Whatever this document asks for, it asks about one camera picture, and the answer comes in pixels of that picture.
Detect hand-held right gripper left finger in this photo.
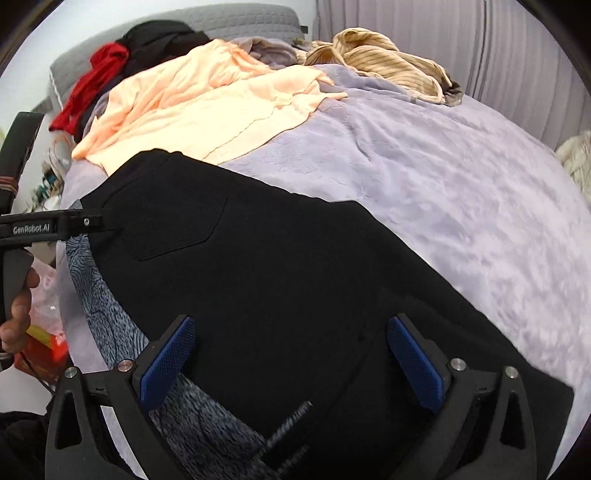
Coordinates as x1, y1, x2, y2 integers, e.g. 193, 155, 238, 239
45, 314, 197, 480

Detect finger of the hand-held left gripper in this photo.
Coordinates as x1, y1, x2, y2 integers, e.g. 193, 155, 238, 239
64, 209, 104, 237

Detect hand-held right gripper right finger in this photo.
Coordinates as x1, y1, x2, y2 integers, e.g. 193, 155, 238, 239
385, 314, 539, 480

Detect black pants grey lining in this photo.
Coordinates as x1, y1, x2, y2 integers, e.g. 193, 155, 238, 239
76, 150, 575, 480

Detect person's left hand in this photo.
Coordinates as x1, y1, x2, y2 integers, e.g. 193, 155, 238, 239
0, 267, 41, 357

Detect colourful cluttered items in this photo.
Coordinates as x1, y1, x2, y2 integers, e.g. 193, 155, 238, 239
25, 134, 75, 214

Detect pink plastic bag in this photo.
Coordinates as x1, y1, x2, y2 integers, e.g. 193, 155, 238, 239
28, 258, 71, 339

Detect blue-grey patterned cloth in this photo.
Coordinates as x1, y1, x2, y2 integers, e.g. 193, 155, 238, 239
65, 233, 160, 370

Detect red packet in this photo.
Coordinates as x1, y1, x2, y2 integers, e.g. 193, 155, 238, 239
14, 325, 71, 380

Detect red garment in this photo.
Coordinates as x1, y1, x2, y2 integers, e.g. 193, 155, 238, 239
48, 42, 131, 134

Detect peach garment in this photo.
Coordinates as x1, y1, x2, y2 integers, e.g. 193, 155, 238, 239
71, 39, 348, 176

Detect black garment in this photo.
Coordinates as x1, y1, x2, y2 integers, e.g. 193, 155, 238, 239
74, 19, 214, 139

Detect taupe cloth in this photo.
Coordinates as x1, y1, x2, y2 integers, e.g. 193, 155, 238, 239
231, 37, 301, 70

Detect grey quilted headboard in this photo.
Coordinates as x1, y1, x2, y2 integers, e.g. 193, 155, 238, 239
48, 4, 301, 100

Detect white puffer jacket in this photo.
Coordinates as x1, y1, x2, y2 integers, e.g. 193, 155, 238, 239
555, 130, 591, 206

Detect grey-brown cloth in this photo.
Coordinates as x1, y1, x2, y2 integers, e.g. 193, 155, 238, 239
411, 80, 464, 108

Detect yellow striped garment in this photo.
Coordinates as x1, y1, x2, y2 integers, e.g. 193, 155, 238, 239
295, 28, 455, 104

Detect grey pleated curtain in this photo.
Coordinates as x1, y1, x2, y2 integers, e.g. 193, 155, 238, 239
316, 0, 583, 153

